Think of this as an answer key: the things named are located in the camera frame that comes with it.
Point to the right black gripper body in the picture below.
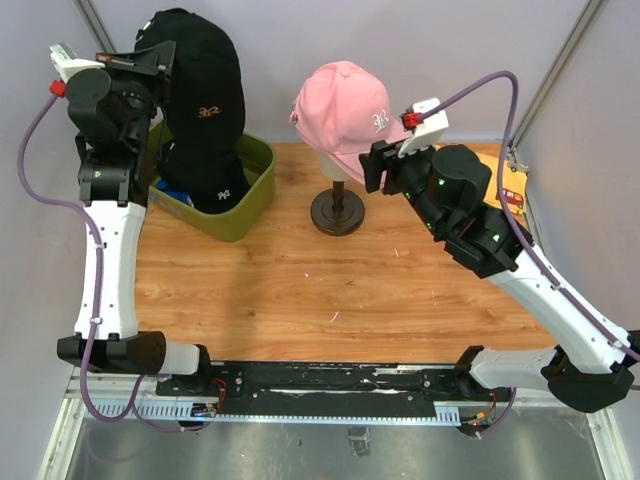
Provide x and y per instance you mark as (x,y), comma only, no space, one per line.
(405,175)

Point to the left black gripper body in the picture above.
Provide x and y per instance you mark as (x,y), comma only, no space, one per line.
(126,66)

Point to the black cap gold logo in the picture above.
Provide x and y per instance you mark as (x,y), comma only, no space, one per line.
(206,111)

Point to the pink baseball cap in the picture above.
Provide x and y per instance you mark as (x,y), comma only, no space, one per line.
(341,110)

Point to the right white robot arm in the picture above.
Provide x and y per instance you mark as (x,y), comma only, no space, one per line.
(588,368)

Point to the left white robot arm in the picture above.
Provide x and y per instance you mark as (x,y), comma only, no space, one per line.
(112,100)

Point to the white mannequin head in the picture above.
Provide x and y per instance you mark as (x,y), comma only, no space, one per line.
(333,170)

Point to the yellow cartoon car cloth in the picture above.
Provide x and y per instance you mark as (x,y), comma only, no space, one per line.
(514,184)

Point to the black cap white logo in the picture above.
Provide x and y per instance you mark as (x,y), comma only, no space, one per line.
(214,182)

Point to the green plastic bin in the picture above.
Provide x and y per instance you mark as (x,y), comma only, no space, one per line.
(259,159)

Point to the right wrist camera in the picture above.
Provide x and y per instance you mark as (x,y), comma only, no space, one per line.
(424,132)

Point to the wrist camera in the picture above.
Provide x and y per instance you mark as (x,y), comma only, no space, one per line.
(67,63)
(424,132)

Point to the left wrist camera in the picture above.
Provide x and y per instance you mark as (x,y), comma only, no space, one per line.
(67,63)

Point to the left aluminium frame post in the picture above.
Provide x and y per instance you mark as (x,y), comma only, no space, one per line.
(94,23)

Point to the aluminium frame post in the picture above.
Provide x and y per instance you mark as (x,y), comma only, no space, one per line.
(94,23)
(578,32)

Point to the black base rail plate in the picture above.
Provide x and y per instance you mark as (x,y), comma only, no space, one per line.
(333,390)

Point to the right aluminium frame post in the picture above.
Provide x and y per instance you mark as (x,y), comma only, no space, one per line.
(578,32)

